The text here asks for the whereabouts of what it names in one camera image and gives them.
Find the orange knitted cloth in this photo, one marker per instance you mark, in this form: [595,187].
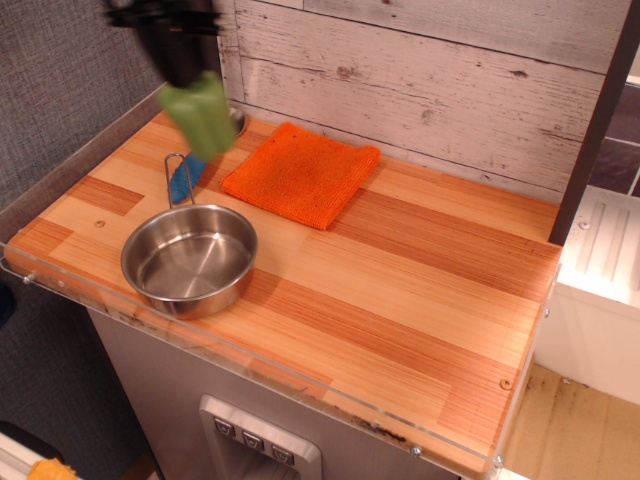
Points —
[302,176]

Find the green toy bell pepper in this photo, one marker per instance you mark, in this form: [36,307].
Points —
[201,113]

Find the blue handled metal spoon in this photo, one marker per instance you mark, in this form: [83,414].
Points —
[189,172]

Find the silver dispenser panel with buttons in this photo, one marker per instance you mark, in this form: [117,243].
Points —
[244,446]

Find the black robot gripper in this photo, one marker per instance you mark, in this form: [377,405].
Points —
[179,63]

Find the yellow object at corner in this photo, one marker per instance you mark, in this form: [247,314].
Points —
[51,469]

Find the clear acrylic edge guard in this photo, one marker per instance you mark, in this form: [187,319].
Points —
[425,360]

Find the dark right upright post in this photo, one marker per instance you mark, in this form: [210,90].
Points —
[604,110]

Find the small steel pot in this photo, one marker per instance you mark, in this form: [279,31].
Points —
[191,261]

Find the grey toy fridge cabinet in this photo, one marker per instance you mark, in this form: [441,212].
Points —
[164,385]

